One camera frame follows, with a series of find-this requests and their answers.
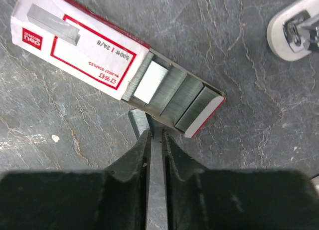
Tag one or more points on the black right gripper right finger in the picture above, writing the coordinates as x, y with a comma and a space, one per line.
199, 198

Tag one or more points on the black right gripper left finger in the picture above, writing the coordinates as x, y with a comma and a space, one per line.
114, 198

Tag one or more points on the silver staple strip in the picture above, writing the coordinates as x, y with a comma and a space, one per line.
141, 121

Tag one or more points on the red white staple box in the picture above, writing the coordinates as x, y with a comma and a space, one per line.
92, 49

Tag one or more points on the green white stapler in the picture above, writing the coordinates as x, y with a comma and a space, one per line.
293, 33

